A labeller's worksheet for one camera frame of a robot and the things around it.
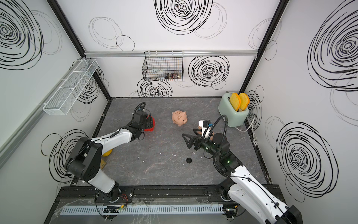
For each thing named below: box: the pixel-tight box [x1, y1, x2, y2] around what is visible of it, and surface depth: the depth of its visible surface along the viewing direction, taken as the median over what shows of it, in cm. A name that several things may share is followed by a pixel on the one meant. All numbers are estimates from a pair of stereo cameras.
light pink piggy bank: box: [171, 110, 188, 127], surface depth 99 cm
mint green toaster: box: [218, 92, 250, 128], surface depth 96 cm
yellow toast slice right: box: [238, 92, 250, 111], surface depth 92 cm
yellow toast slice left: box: [229, 92, 242, 112], surface depth 93 cm
